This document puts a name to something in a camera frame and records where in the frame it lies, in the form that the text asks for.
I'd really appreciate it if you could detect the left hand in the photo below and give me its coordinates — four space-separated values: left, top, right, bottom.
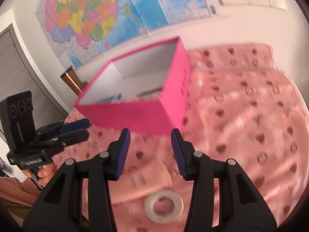
22 163 57 187

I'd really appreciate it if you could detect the pink patterned bed sheet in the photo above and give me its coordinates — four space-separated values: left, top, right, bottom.
53 44 308 231

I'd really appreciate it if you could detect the wooden bed post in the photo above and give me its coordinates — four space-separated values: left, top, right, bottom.
60 67 87 96

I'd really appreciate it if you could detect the pink cardboard box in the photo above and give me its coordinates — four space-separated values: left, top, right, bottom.
74 37 191 135

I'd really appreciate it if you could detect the white tape roll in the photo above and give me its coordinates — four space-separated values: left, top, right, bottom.
144 190 184 224

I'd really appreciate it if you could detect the left pink sleeve forearm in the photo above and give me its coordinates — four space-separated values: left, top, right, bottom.
0 177 41 207

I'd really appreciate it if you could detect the pink cosmetic tube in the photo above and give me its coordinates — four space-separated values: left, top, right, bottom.
108 160 173 205

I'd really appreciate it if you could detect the grey door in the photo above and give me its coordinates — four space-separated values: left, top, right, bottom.
1 25 68 128

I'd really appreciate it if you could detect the colourful wall map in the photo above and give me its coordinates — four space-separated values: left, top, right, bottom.
36 0 219 68

